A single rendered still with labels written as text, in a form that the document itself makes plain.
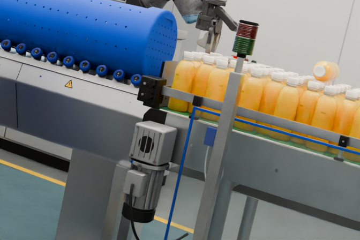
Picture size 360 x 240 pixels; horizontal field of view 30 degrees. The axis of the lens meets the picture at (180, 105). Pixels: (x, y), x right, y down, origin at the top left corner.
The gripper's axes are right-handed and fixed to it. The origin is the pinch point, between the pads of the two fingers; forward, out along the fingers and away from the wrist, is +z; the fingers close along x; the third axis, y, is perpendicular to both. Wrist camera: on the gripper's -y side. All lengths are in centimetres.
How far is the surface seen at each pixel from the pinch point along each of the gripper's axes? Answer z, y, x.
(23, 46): 13, 71, 20
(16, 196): 111, 124, -73
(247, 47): -8, -29, 47
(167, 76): 11.1, 10.8, 10.7
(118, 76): 14.7, 26.2, 20.7
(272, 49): 4, 49, -266
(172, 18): -10.1, 16.6, 5.0
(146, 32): -3.7, 17.6, 22.4
